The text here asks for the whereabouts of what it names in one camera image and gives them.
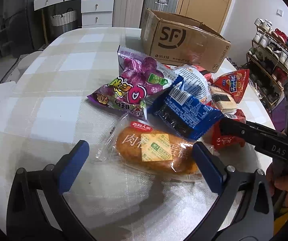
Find red snack packet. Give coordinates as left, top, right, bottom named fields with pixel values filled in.
left=211, top=109, right=246, bottom=151

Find beige cracker packet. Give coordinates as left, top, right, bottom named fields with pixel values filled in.
left=210, top=86, right=237, bottom=113

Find red triangular chip bag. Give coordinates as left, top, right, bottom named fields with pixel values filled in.
left=213, top=69, right=249, bottom=103

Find white red snack bag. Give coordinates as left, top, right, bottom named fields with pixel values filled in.
left=171, top=65, right=211, bottom=104

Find blue cookie packet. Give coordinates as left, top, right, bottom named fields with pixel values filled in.
left=148, top=76, right=224, bottom=140

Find meat floss bread packet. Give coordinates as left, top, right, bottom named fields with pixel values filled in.
left=96, top=114, right=202, bottom=182

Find purple snack bag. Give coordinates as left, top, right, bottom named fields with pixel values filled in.
left=87, top=46, right=178, bottom=120

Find person's right hand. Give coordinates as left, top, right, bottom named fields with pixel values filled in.
left=266, top=163, right=288, bottom=207

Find shoe rack with shoes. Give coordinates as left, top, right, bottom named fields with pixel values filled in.
left=243, top=18, right=288, bottom=111

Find checkered tablecloth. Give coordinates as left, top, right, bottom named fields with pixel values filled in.
left=0, top=28, right=216, bottom=240

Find SF cardboard box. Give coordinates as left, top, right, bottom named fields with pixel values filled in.
left=141, top=9, right=231, bottom=73

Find wooden door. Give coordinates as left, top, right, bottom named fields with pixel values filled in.
left=176, top=0, right=232, bottom=32

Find silver suitcase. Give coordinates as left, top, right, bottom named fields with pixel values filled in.
left=143, top=0, right=178, bottom=13

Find woven laundry basket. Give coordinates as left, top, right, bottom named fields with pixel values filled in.
left=51, top=8, right=78, bottom=38

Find white suitcase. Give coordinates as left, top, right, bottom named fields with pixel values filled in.
left=112, top=0, right=144, bottom=28

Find white drawer desk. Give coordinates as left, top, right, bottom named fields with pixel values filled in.
left=33, top=0, right=115, bottom=43

